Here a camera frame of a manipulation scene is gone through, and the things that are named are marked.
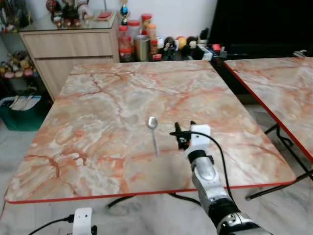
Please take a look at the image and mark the silver metal spoon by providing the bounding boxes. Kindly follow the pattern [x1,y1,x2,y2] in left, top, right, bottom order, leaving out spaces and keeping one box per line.
[147,117,160,157]

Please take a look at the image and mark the white and black box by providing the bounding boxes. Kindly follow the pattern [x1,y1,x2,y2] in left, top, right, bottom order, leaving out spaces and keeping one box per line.
[198,44,216,61]

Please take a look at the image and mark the dark round toy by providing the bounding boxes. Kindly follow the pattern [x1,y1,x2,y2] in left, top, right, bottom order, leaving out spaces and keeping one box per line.
[188,36,200,51]

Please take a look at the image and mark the yellow round toy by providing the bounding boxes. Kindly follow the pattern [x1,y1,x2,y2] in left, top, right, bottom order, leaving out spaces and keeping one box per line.
[177,36,188,50]

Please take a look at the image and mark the black and white toy figure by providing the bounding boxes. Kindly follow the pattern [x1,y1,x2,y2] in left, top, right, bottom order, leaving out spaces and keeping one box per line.
[164,36,178,52]

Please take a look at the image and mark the marble-pattern folding table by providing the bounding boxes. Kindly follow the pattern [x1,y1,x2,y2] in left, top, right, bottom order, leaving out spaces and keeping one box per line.
[224,56,313,199]

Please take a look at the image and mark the orange snack jar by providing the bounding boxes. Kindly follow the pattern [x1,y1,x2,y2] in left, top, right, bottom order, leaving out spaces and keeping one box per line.
[146,23,157,42]

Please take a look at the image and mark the tall red-lid plastic jar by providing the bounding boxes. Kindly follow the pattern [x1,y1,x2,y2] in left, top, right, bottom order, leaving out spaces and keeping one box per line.
[119,25,133,62]

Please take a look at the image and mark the wide clear red-lid jar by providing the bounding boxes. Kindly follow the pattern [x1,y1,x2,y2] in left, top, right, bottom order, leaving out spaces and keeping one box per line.
[127,20,142,38]

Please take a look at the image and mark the black television screen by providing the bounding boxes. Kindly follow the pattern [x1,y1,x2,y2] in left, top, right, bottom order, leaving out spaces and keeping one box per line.
[208,0,313,54]

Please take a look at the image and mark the small trophy cup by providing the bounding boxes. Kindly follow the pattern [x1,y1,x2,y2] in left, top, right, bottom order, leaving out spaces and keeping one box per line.
[120,0,130,24]

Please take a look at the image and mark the flat red tray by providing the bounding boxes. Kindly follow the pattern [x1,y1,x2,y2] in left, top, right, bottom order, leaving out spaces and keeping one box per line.
[97,11,114,21]

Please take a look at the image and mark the light wooden drawer cabinet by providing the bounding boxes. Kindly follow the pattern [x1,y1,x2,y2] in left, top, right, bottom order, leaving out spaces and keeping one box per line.
[20,12,122,101]

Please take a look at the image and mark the white papers in bin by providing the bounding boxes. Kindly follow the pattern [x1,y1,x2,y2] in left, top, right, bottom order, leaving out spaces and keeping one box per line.
[10,95,42,111]

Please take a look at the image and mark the green plastic bin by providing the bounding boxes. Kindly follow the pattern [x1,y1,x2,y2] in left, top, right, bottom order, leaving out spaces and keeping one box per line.
[0,95,49,132]

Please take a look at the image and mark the group of dark figurines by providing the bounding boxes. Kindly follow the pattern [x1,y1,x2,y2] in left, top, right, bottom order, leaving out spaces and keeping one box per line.
[46,0,96,28]

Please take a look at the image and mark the cluster of small plush toys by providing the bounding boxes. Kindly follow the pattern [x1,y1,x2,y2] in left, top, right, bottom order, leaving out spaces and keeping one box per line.
[0,51,37,79]

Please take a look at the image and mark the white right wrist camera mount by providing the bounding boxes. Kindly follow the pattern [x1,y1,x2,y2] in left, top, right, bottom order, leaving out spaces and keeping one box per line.
[188,124,212,153]

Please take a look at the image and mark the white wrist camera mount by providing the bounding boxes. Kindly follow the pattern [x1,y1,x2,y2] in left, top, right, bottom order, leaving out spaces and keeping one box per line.
[188,124,212,153]
[72,208,93,235]

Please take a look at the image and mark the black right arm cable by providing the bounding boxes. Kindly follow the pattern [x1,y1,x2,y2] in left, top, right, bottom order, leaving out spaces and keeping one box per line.
[198,131,234,201]

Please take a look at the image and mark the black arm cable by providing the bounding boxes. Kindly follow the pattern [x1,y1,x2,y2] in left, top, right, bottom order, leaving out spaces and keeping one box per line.
[27,215,75,235]
[198,131,234,201]

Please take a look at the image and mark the black metal table leg frame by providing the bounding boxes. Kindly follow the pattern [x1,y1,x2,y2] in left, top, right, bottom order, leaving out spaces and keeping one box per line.
[105,191,206,209]

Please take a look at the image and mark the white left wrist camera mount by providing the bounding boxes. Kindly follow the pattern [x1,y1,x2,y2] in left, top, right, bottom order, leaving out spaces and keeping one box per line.
[72,208,93,235]

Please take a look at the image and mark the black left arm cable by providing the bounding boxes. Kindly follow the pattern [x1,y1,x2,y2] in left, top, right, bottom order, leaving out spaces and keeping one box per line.
[27,215,75,235]

